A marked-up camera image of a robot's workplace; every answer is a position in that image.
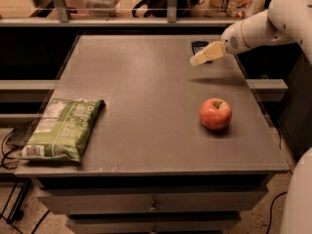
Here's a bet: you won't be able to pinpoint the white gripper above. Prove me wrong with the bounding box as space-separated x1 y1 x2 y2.
190 21 251 66

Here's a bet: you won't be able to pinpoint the blue rxbar blueberry bar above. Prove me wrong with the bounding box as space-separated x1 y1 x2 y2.
191 41 209 55

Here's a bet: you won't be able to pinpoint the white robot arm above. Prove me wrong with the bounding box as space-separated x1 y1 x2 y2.
190 0 312 234

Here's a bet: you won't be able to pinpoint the black bag on shelf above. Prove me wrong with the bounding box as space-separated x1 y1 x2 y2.
132 0 204 18

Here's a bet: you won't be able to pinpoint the green jalapeno chip bag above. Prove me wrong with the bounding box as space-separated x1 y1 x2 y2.
19 98 104 162

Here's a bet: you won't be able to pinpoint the red apple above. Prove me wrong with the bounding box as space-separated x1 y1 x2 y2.
200 97 232 130

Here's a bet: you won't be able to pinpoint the clear plastic container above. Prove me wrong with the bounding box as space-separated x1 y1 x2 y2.
83 0 120 18

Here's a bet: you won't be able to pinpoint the grey drawer cabinet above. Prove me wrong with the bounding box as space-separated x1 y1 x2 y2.
17 35 289 234

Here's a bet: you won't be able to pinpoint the black cable on right floor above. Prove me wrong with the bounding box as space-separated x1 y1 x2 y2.
265 127 289 234

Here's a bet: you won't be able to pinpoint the black cables on left floor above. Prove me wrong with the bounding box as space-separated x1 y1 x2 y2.
0 119 52 234

